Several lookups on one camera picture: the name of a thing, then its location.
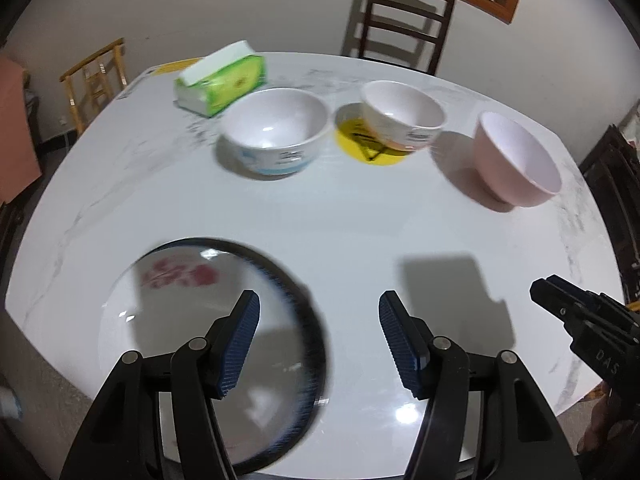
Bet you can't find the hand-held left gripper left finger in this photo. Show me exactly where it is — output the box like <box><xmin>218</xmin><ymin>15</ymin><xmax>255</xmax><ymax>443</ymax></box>
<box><xmin>60</xmin><ymin>290</ymin><xmax>261</xmax><ymax>480</ymax></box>

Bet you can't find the white bowl blue base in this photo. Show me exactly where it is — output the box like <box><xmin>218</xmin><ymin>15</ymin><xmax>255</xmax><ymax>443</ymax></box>
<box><xmin>220</xmin><ymin>87</ymin><xmax>331</xmax><ymax>181</ymax></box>

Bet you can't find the white pink-flower plate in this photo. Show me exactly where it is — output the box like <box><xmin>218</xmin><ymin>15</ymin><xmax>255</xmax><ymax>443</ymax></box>
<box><xmin>97</xmin><ymin>250</ymin><xmax>321</xmax><ymax>466</ymax></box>

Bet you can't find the yellow flat card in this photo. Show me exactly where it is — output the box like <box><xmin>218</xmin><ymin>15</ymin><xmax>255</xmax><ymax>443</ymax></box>
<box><xmin>150</xmin><ymin>58</ymin><xmax>203</xmax><ymax>77</ymax></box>

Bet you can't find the person's right hand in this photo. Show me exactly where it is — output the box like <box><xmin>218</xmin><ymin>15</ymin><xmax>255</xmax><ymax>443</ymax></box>
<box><xmin>575</xmin><ymin>382</ymin><xmax>640</xmax><ymax>461</ymax></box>

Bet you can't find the bamboo chair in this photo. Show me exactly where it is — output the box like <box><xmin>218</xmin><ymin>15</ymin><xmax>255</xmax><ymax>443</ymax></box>
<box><xmin>59</xmin><ymin>37</ymin><xmax>128</xmax><ymax>136</ymax></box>

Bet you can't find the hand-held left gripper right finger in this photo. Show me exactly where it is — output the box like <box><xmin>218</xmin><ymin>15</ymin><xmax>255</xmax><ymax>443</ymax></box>
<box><xmin>378</xmin><ymin>290</ymin><xmax>583</xmax><ymax>480</ymax></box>

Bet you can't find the yellow round sticker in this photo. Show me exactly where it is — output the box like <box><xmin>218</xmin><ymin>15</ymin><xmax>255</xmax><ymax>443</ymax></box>
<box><xmin>334</xmin><ymin>105</ymin><xmax>408</xmax><ymax>167</ymax></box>

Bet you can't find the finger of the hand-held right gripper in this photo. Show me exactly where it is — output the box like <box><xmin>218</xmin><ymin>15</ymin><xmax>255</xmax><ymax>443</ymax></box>
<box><xmin>546</xmin><ymin>274</ymin><xmax>626</xmax><ymax>311</ymax></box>
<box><xmin>530</xmin><ymin>280</ymin><xmax>588</xmax><ymax>331</ymax></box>

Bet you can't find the green tissue pack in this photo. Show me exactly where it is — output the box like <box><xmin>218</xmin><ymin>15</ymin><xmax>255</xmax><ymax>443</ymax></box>
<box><xmin>173</xmin><ymin>40</ymin><xmax>267</xmax><ymax>118</ymax></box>

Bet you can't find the white bowl pink base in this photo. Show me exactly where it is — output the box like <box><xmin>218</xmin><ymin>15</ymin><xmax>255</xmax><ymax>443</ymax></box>
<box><xmin>359</xmin><ymin>80</ymin><xmax>447</xmax><ymax>153</ymax></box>

